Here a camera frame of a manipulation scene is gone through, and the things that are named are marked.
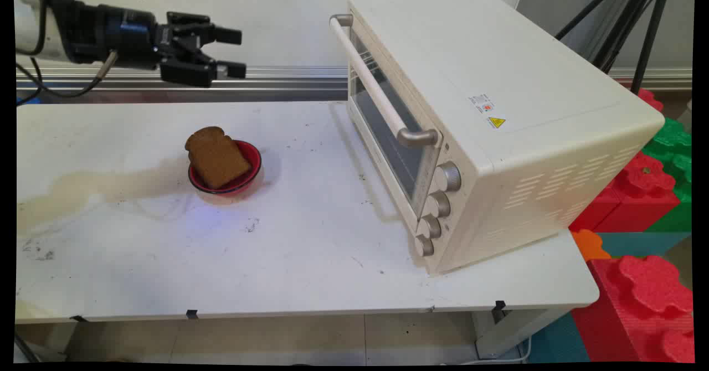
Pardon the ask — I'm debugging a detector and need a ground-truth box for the large silver oven knob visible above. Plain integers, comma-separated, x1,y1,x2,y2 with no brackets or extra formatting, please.
433,162,463,193

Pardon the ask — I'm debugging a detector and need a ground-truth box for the brown bread slice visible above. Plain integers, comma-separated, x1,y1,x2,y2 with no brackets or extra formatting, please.
184,126,253,190

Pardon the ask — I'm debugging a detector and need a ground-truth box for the red bowl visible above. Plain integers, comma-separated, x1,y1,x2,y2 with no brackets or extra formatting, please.
188,140,263,196

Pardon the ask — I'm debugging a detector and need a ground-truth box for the orange foam block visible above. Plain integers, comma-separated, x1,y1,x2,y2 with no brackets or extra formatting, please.
571,229,612,262

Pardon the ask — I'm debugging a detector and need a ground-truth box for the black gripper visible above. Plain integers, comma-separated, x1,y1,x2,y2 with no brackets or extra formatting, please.
157,12,248,89

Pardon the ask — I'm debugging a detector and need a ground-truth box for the black cable with grey plug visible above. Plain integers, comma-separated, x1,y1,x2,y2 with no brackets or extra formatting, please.
16,50,120,99

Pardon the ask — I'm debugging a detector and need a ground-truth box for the white floor cable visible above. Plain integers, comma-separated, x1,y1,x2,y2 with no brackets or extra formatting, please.
440,335,533,365

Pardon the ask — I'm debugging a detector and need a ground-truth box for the large red foam block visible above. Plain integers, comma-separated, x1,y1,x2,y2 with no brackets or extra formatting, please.
570,254,695,364

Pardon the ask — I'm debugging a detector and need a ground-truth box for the teal foam block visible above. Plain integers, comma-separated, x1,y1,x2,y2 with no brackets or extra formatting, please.
595,231,692,259

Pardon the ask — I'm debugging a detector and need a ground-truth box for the teal foam floor mat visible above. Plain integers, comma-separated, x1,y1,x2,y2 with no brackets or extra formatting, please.
523,312,591,364

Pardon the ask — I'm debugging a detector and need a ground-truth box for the cream toaster oven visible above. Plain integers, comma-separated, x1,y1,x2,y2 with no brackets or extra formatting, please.
330,0,666,276

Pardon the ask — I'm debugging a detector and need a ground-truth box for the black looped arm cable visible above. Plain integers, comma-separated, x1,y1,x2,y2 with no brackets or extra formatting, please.
16,0,50,57

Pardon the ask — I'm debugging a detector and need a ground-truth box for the white label sticker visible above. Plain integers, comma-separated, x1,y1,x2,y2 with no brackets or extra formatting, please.
469,94,495,115

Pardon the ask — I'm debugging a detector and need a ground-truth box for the green foam block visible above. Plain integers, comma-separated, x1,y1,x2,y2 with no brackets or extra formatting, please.
641,117,693,233

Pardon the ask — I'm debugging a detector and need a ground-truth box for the small red foam block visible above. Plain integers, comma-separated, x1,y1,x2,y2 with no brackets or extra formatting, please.
636,88,664,112

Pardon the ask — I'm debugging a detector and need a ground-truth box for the cream oven door handle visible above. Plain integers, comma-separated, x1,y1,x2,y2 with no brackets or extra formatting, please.
330,14,440,150

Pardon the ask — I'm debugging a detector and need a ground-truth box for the white table leg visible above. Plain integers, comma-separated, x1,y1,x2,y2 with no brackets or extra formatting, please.
472,306,572,360

